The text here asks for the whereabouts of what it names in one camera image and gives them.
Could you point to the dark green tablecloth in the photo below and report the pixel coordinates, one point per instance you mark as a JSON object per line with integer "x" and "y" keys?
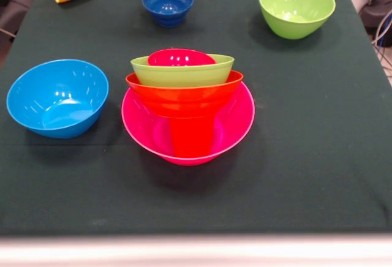
{"x": 92, "y": 187}

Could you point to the light blue bowl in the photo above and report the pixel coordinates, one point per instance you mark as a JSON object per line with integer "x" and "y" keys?
{"x": 58, "y": 98}

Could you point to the large pink bowl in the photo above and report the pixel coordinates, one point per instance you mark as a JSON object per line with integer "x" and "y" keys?
{"x": 235, "y": 120}

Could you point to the small crimson bowl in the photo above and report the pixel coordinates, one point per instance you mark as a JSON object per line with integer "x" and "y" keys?
{"x": 182, "y": 58}

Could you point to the red cup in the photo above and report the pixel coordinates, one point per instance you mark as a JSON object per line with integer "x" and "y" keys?
{"x": 191, "y": 138}

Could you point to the dark blue bowl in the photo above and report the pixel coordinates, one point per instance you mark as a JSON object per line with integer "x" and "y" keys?
{"x": 167, "y": 5}

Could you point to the orange bowl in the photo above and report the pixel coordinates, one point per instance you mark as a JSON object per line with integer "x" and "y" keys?
{"x": 183, "y": 101}

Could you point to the green bowl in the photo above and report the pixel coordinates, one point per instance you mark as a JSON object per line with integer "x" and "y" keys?
{"x": 295, "y": 6}
{"x": 183, "y": 77}

